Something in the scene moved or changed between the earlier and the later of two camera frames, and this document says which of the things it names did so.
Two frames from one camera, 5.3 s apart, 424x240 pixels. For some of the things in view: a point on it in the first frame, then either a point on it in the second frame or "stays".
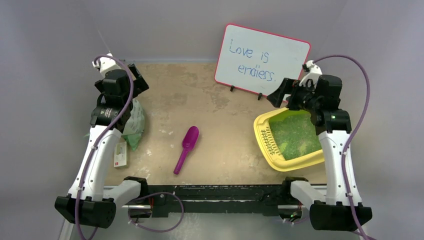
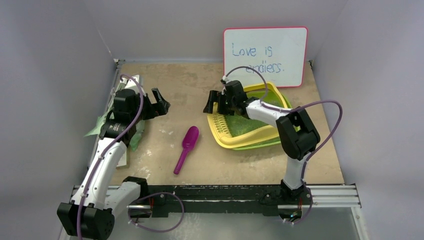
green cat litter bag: (133, 132) stays
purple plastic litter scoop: (189, 141) stays
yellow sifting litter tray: (272, 150) -> (219, 130)
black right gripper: (283, 91) -> (220, 104)
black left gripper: (139, 85) -> (157, 109)
